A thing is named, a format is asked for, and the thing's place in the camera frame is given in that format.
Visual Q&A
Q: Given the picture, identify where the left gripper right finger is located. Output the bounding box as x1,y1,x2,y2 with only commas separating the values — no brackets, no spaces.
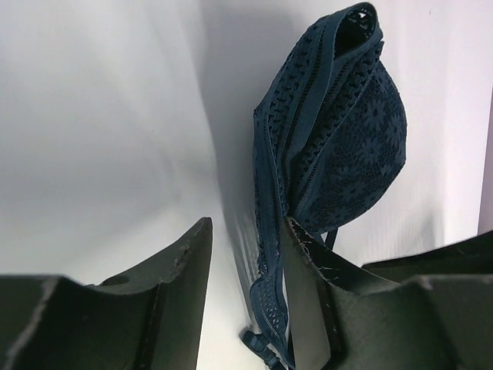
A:
282,218,492,369

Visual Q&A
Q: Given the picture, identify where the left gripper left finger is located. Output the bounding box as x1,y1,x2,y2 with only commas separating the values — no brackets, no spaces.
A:
1,217,213,369

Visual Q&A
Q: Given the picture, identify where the dark blue lace bra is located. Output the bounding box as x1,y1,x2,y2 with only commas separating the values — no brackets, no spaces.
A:
242,2,407,369

